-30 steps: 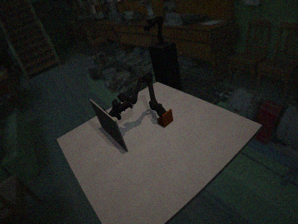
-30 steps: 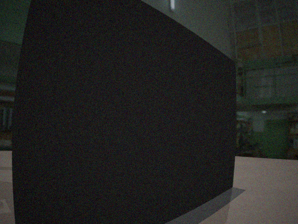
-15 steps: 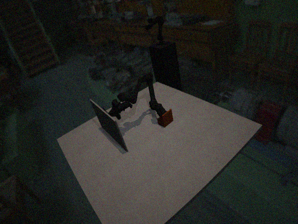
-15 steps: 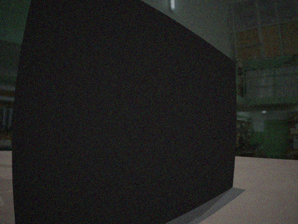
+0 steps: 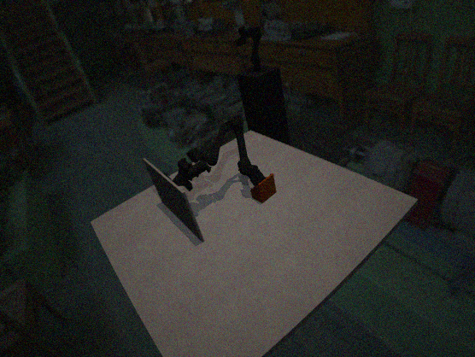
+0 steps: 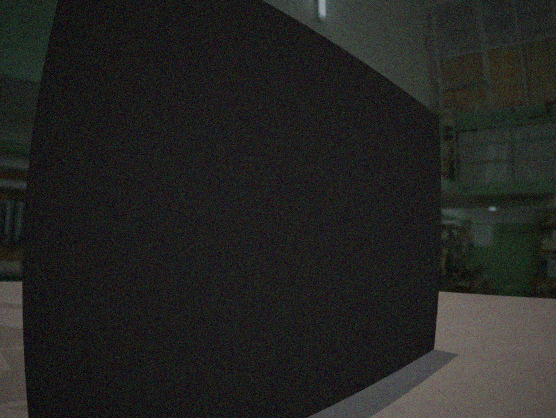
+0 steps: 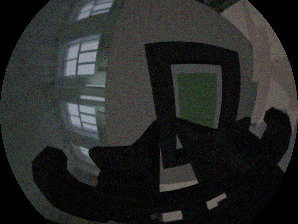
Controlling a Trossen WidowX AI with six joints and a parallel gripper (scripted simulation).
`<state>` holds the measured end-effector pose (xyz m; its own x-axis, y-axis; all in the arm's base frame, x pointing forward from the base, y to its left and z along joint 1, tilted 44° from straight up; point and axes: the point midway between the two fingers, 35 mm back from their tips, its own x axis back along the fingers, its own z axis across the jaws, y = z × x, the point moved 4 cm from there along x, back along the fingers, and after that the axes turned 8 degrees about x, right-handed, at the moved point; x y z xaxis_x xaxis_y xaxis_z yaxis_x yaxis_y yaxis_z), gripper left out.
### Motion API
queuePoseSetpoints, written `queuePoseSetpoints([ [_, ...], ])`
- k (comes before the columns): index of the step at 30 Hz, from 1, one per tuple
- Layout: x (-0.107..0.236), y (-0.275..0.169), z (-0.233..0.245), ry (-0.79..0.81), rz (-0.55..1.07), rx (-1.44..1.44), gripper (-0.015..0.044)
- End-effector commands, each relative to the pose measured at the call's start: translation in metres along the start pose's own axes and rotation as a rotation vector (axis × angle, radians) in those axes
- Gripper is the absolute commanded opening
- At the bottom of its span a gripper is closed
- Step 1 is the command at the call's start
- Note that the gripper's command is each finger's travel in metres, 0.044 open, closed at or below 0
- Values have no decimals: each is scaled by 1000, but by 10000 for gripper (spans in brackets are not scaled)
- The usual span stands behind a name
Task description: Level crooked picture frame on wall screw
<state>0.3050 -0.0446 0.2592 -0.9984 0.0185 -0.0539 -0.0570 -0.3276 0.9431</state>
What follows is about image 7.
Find black picture frame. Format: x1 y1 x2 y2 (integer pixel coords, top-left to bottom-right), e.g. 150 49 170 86
145 41 241 169

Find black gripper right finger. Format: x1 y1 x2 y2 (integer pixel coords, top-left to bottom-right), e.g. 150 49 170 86
176 116 250 183

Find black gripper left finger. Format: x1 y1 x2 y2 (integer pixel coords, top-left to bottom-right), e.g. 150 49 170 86
88 120 161 193

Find dark grey flat panel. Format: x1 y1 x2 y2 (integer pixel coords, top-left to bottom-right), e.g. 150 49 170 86
104 0 254 184

